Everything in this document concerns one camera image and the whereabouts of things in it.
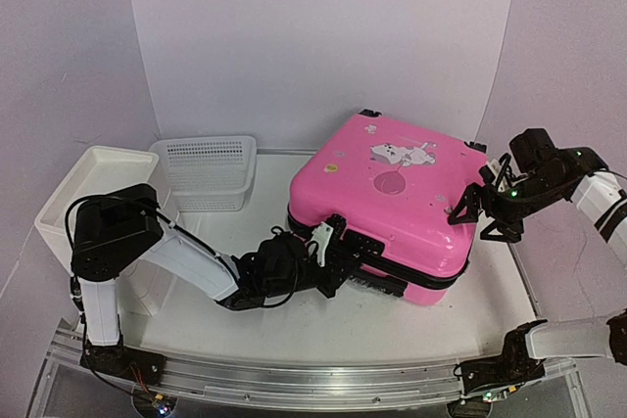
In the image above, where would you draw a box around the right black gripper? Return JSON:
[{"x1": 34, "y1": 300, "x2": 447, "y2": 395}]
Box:
[{"x1": 449, "y1": 174, "x2": 562, "y2": 244}]

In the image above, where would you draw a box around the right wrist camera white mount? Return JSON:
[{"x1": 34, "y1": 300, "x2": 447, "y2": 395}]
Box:
[{"x1": 479, "y1": 159, "x2": 510, "y2": 192}]

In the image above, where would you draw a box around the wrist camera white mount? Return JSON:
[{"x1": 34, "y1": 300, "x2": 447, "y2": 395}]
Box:
[
  {"x1": 479, "y1": 159, "x2": 510, "y2": 192},
  {"x1": 309, "y1": 222, "x2": 334, "y2": 268}
]

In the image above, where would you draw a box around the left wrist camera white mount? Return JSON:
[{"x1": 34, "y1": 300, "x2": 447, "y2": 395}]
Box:
[{"x1": 309, "y1": 222, "x2": 334, "y2": 268}]

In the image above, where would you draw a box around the pink hard-shell suitcase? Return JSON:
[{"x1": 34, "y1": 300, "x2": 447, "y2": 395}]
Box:
[{"x1": 287, "y1": 110, "x2": 487, "y2": 306}]

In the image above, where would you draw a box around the white perforated plastic basket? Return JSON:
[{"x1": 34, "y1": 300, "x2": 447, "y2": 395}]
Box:
[{"x1": 149, "y1": 135, "x2": 257, "y2": 212}]

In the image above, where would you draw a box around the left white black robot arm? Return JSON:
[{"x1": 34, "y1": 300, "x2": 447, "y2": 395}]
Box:
[{"x1": 64, "y1": 184, "x2": 358, "y2": 376}]

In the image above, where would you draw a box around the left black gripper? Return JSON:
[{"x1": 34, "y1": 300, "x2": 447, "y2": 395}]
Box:
[{"x1": 265, "y1": 250, "x2": 361, "y2": 300}]

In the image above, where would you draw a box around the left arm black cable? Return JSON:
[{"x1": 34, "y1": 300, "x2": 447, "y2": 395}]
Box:
[{"x1": 63, "y1": 195, "x2": 314, "y2": 309}]

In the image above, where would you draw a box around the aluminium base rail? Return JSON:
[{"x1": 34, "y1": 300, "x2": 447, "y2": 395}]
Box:
[{"x1": 46, "y1": 317, "x2": 577, "y2": 402}]

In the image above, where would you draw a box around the white rectangular foam box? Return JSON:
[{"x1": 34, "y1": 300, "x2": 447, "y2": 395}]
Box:
[{"x1": 35, "y1": 146, "x2": 179, "y2": 316}]

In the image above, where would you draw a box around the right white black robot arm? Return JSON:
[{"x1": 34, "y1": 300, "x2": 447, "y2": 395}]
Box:
[{"x1": 448, "y1": 128, "x2": 626, "y2": 400}]

